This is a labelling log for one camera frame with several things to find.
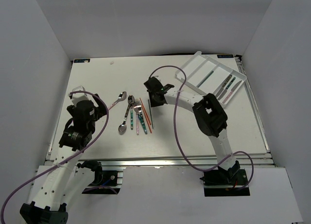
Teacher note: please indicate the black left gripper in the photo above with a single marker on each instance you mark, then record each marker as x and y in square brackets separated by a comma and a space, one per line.
[100, 110]

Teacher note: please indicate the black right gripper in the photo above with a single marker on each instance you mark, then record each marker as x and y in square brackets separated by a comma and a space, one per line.
[153, 103]

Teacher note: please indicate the green chopstick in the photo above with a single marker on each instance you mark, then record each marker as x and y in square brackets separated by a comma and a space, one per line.
[150, 111]
[205, 78]

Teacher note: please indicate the green marbled handle knife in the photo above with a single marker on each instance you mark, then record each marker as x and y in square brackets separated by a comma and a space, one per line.
[226, 88]

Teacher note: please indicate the brown marbled handle knife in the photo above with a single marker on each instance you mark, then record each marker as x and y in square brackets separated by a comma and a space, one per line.
[223, 86]

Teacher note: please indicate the pink handled knife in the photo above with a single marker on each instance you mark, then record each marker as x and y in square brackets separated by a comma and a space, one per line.
[231, 92]

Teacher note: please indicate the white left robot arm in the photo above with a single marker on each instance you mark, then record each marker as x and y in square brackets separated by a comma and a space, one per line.
[51, 204]

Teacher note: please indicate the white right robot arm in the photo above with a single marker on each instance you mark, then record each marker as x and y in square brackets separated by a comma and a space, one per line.
[210, 118]

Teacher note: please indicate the white divided utensil tray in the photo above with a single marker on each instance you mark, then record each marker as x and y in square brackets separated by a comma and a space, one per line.
[200, 65]

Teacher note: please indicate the blue label sticker left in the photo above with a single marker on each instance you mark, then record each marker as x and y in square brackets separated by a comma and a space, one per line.
[84, 60]

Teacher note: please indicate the blue label sticker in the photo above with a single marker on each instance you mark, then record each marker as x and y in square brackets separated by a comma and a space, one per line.
[223, 56]
[84, 60]

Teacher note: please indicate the blue label sticker right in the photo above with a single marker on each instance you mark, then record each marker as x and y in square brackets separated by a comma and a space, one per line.
[223, 56]

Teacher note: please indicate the pink handled fork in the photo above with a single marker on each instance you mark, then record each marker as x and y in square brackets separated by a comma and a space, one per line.
[137, 116]

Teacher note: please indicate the green marbled handle spoon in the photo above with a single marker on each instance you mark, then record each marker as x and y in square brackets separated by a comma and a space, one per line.
[131, 112]

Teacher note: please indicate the green marbled handle fork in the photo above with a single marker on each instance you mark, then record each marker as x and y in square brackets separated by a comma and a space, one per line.
[138, 110]

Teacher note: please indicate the brown marbled handle spoon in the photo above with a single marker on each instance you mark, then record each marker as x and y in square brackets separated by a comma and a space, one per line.
[122, 128]

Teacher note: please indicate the pink handled spoon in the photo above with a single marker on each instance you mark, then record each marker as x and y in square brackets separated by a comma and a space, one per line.
[122, 96]

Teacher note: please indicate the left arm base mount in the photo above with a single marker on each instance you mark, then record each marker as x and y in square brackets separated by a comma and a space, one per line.
[104, 182]

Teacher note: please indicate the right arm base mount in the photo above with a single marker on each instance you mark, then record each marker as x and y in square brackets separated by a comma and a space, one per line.
[222, 183]

